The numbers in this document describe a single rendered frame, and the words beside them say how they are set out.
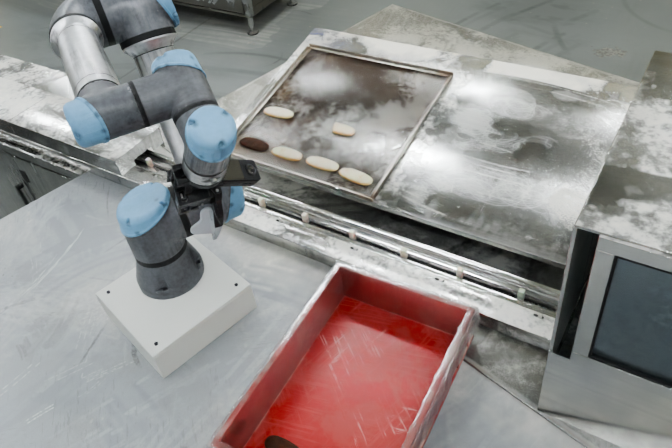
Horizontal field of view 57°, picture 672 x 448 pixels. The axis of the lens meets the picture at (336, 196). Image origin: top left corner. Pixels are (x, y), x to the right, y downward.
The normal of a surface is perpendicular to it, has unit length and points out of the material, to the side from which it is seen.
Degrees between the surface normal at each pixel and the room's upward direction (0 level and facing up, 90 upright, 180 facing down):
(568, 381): 90
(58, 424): 0
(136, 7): 59
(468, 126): 10
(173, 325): 0
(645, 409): 90
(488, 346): 0
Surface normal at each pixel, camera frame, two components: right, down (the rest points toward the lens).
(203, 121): 0.28, -0.36
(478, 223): -0.20, -0.63
